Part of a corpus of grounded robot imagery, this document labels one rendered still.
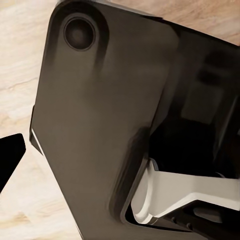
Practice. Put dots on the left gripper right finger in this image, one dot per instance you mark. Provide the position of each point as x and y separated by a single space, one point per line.
232 149

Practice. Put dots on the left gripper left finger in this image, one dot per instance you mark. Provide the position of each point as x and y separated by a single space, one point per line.
12 149

